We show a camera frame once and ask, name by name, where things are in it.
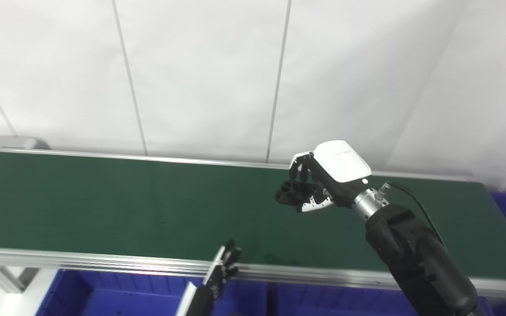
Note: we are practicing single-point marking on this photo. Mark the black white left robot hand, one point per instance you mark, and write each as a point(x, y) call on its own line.
point(204, 298)

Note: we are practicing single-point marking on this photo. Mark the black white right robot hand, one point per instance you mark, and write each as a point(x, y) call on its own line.
point(341, 169)

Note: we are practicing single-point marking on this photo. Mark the black flanged machine part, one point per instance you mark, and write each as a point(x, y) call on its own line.
point(292, 192)

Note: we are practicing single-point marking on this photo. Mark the green conveyor belt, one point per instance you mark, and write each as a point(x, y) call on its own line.
point(103, 206)
point(103, 261)

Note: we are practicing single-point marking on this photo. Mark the aluminium conveyor support leg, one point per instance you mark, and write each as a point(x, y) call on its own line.
point(9, 278)

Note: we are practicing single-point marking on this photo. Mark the grey conveyor end housing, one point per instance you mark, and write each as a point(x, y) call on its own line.
point(11, 142)

